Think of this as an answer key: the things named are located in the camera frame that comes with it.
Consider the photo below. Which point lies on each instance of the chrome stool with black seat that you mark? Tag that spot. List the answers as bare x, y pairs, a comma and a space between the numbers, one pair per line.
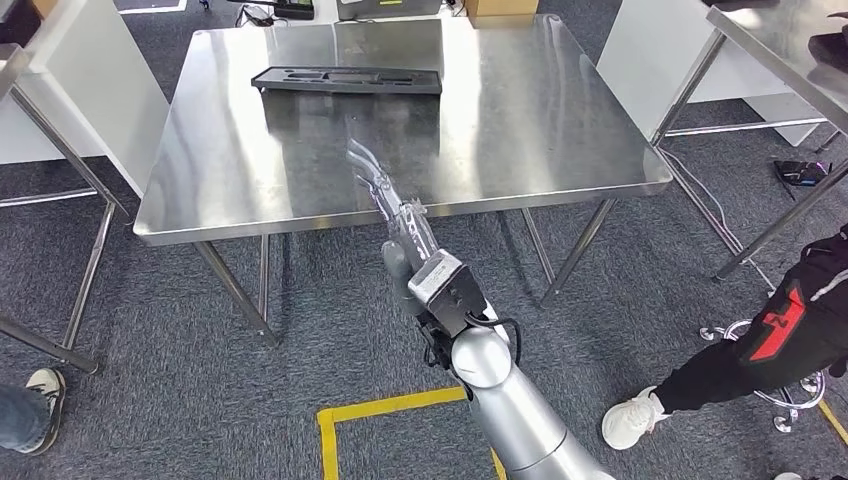
788, 401

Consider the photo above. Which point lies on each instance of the black plastic frame part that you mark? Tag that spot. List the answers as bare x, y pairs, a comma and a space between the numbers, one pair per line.
344, 79

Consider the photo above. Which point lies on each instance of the white cabinet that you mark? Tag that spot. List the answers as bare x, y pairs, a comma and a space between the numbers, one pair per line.
99, 86

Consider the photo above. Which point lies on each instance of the stainless steel workbench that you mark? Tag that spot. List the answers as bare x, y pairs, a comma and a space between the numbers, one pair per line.
517, 132

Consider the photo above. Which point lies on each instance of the black item on table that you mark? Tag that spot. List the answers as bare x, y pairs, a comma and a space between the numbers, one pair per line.
831, 50

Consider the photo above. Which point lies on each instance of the white desk panel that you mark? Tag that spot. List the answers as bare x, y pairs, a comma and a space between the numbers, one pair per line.
649, 60

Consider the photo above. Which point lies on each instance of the yellow floor tape outline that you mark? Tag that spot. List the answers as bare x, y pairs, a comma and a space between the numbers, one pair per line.
384, 405
833, 420

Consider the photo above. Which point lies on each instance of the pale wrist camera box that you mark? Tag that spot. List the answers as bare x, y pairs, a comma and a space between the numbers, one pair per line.
434, 275

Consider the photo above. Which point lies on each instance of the stainless steel table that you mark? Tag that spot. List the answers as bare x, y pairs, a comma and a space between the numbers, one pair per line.
86, 278
782, 40

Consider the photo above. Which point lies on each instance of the brown cardboard box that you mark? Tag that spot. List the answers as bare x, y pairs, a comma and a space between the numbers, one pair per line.
500, 10
43, 6

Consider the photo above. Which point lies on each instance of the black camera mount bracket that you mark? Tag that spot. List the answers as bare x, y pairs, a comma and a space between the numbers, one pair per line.
464, 295

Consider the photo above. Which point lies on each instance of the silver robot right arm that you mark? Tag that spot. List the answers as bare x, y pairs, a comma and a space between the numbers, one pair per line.
523, 424

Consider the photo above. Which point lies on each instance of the person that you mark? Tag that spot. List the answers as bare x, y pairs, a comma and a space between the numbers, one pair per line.
762, 358
26, 417

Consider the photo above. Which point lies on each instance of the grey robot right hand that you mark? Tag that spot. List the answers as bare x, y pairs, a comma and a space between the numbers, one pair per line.
411, 225

